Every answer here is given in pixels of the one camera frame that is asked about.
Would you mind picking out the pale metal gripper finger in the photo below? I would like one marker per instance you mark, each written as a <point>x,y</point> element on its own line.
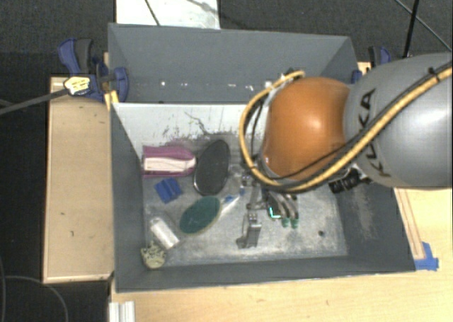
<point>247,181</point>
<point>250,232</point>

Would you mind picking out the black oval dish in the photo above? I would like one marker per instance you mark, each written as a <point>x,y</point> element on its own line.
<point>212,168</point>

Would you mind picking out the green round scouring pad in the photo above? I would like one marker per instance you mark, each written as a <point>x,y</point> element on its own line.
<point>200,216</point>

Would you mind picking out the blue ridged block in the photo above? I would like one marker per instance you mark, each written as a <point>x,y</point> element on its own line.
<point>168,189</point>

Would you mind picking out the purple and white packet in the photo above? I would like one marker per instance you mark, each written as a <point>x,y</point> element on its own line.
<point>166,161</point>

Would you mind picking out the beige toy animal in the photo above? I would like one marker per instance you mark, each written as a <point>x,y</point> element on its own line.
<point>153,255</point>

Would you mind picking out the grey metal bin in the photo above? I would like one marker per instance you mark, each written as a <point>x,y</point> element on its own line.
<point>219,62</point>

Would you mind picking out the black cylinder on white bracket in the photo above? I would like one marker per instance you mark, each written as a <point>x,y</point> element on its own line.
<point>345,183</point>

